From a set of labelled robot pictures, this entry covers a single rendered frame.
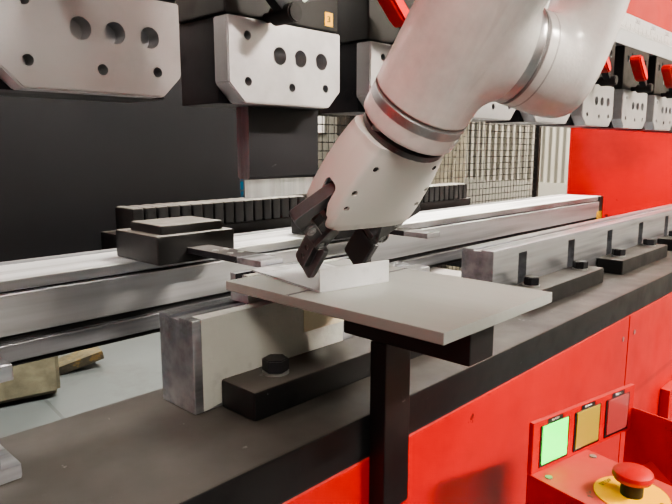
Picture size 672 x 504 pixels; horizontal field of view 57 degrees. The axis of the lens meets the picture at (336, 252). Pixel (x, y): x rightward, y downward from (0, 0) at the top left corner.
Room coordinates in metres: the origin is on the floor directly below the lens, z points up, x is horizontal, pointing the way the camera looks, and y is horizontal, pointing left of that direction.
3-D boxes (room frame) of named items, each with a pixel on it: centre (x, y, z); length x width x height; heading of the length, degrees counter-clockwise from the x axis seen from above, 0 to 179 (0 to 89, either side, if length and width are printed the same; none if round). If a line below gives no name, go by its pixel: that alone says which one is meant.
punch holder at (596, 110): (1.25, -0.47, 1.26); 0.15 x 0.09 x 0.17; 136
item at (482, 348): (0.56, -0.07, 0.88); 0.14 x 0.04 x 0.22; 46
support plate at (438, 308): (0.59, -0.05, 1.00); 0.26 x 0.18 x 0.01; 46
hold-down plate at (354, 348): (0.68, -0.01, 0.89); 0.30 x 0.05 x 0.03; 136
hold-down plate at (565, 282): (1.09, -0.40, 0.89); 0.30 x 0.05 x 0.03; 136
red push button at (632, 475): (0.59, -0.30, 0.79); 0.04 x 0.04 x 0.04
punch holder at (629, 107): (1.40, -0.61, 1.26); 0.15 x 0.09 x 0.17; 136
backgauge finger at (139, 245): (0.80, 0.17, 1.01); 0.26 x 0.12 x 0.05; 46
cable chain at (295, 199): (1.12, 0.21, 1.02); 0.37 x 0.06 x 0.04; 136
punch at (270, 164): (0.69, 0.06, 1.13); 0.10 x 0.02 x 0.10; 136
